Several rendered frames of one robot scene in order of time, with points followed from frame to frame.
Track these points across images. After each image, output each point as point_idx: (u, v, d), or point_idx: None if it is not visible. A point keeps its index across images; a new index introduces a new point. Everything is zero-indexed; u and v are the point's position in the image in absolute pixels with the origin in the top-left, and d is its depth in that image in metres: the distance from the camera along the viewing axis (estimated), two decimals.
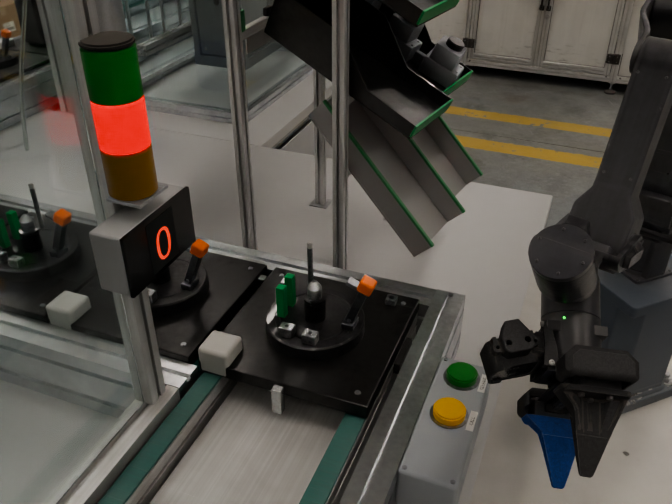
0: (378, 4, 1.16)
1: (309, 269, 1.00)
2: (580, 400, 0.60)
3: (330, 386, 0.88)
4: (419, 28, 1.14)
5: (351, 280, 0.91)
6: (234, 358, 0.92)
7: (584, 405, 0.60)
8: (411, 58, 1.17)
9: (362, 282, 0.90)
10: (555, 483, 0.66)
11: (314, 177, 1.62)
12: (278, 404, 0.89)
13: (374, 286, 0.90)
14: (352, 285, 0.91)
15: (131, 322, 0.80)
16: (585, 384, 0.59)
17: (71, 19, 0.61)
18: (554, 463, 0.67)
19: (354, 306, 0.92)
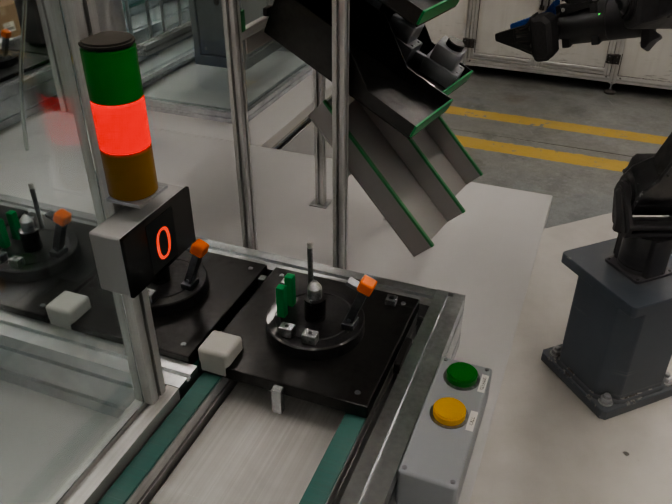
0: (378, 4, 1.16)
1: (309, 269, 1.00)
2: (530, 28, 0.99)
3: (330, 386, 0.88)
4: (419, 28, 1.14)
5: (351, 280, 0.91)
6: (234, 358, 0.92)
7: (530, 31, 1.00)
8: (411, 58, 1.17)
9: (362, 282, 0.90)
10: (512, 25, 1.08)
11: (314, 177, 1.62)
12: (278, 404, 0.89)
13: (374, 286, 0.90)
14: (352, 285, 0.91)
15: (131, 322, 0.80)
16: None
17: (71, 19, 0.61)
18: (524, 23, 1.07)
19: (354, 306, 0.92)
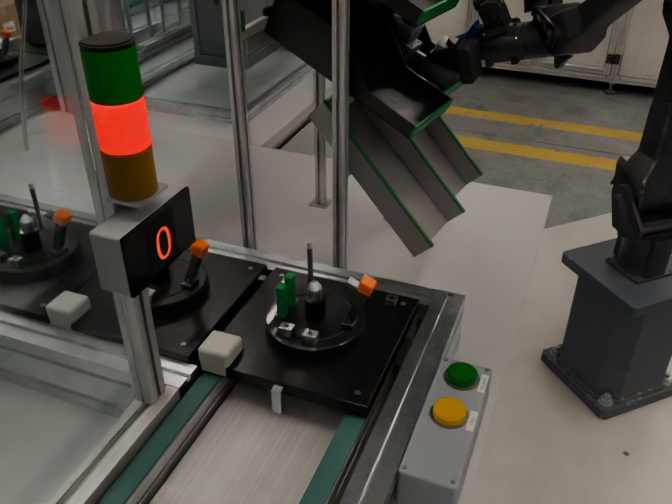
0: (378, 4, 1.16)
1: (309, 269, 1.00)
2: None
3: (330, 386, 0.88)
4: (419, 28, 1.14)
5: (351, 280, 0.91)
6: (234, 358, 0.92)
7: None
8: (411, 58, 1.17)
9: (362, 282, 0.90)
10: None
11: (314, 177, 1.62)
12: (278, 404, 0.89)
13: (374, 286, 0.90)
14: (352, 285, 0.91)
15: (131, 322, 0.80)
16: None
17: (71, 19, 0.61)
18: None
19: (354, 306, 0.92)
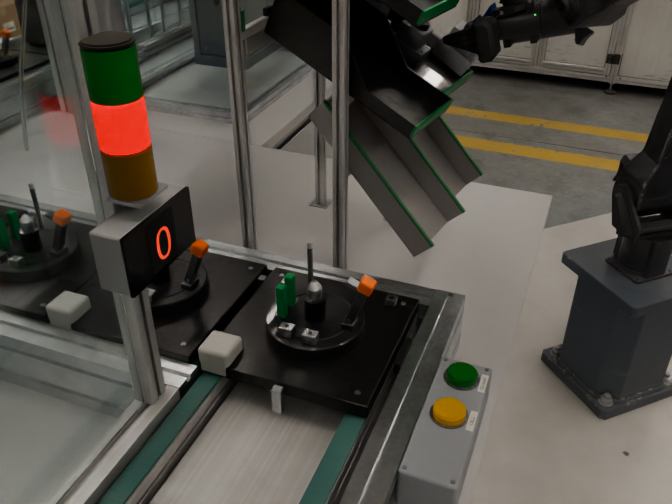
0: (386, 10, 1.16)
1: (309, 269, 1.00)
2: (474, 30, 1.06)
3: (330, 386, 0.88)
4: (428, 34, 1.14)
5: (351, 280, 0.91)
6: (234, 358, 0.92)
7: None
8: (420, 64, 1.17)
9: (362, 282, 0.90)
10: None
11: (314, 177, 1.62)
12: (278, 404, 0.89)
13: (374, 286, 0.90)
14: (352, 285, 0.91)
15: (131, 322, 0.80)
16: None
17: (71, 19, 0.61)
18: None
19: (354, 306, 0.92)
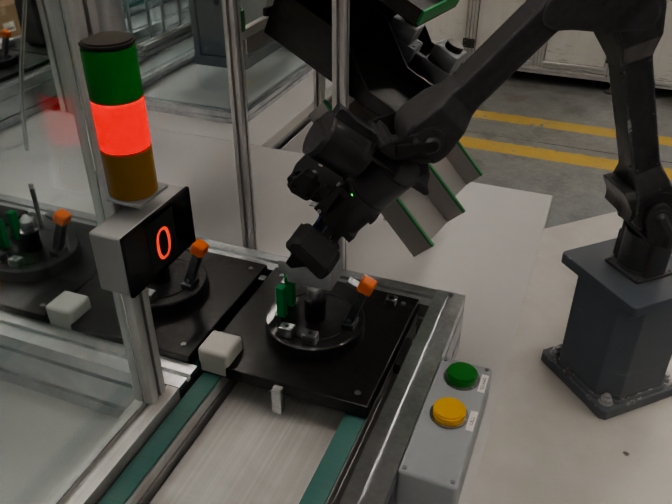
0: (418, 32, 1.15)
1: None
2: None
3: (330, 386, 0.88)
4: (462, 57, 1.13)
5: (351, 280, 0.91)
6: (234, 358, 0.92)
7: None
8: None
9: (362, 282, 0.90)
10: None
11: None
12: (278, 404, 0.89)
13: (374, 286, 0.90)
14: (352, 285, 0.91)
15: (131, 322, 0.80)
16: None
17: (71, 19, 0.61)
18: None
19: (354, 306, 0.92)
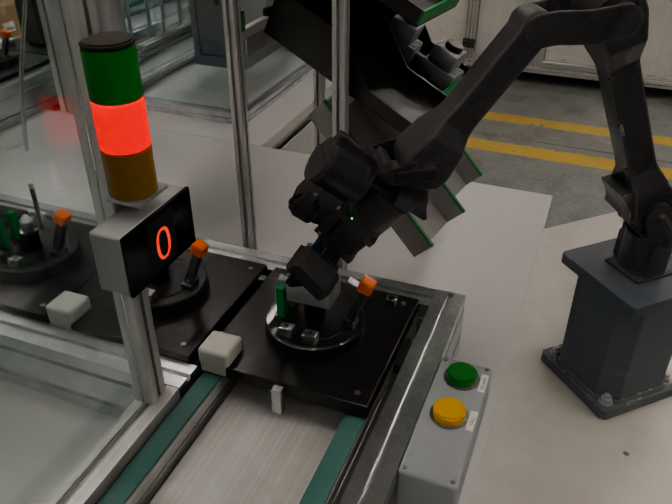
0: (418, 32, 1.15)
1: None
2: None
3: (330, 386, 0.88)
4: (462, 57, 1.13)
5: (351, 280, 0.91)
6: (234, 358, 0.92)
7: None
8: None
9: (362, 282, 0.90)
10: None
11: None
12: (278, 404, 0.89)
13: (374, 286, 0.90)
14: (352, 285, 0.91)
15: (131, 322, 0.80)
16: None
17: (71, 19, 0.61)
18: None
19: (354, 306, 0.92)
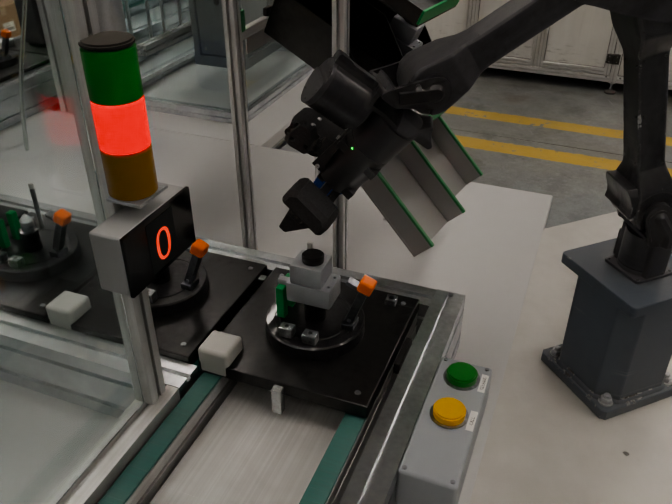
0: (418, 32, 1.15)
1: None
2: None
3: (330, 386, 0.88)
4: None
5: (351, 280, 0.91)
6: (234, 358, 0.92)
7: None
8: None
9: (362, 282, 0.90)
10: None
11: (314, 177, 1.62)
12: (278, 404, 0.89)
13: (374, 286, 0.90)
14: (352, 285, 0.91)
15: (131, 322, 0.80)
16: None
17: (71, 19, 0.61)
18: None
19: (354, 306, 0.92)
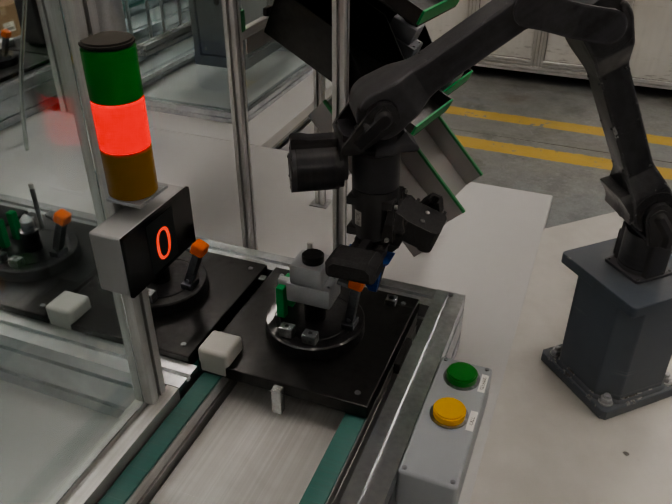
0: (418, 32, 1.15)
1: None
2: None
3: (330, 386, 0.88)
4: None
5: (342, 279, 0.92)
6: (234, 358, 0.92)
7: None
8: None
9: None
10: (375, 288, 0.90)
11: None
12: (278, 404, 0.89)
13: None
14: (343, 283, 0.91)
15: (131, 322, 0.80)
16: None
17: (71, 19, 0.61)
18: None
19: (350, 304, 0.92)
